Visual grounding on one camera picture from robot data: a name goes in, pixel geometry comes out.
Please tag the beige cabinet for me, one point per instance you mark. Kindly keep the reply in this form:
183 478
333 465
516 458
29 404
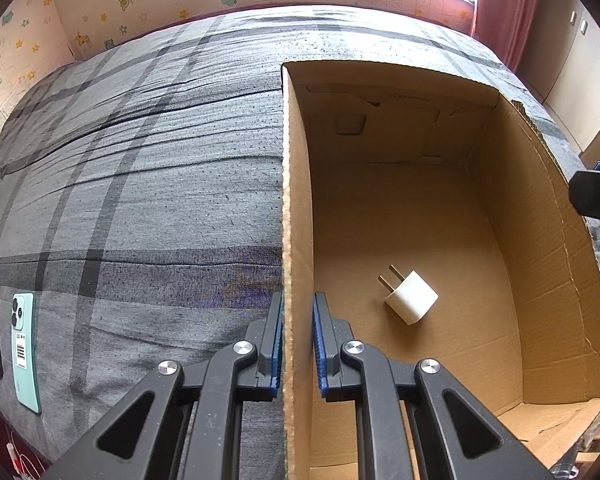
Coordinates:
575 60

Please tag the white charger plug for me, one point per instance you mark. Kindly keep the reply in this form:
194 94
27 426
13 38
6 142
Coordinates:
412 297

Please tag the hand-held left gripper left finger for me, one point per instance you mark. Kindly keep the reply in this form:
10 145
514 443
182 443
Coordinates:
277 340

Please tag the brown cardboard box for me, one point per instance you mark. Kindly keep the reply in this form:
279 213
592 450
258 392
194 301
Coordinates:
430 220

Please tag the dark red curtain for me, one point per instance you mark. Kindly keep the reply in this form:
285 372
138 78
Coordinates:
505 10

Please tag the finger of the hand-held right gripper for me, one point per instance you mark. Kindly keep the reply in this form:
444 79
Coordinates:
595 192

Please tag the mint green smartphone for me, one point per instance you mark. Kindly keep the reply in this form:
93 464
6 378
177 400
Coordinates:
25 355

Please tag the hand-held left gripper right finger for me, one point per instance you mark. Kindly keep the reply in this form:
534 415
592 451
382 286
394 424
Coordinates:
322 345

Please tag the grey plaid bedsheet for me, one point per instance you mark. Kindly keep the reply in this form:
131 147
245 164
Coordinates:
155 160

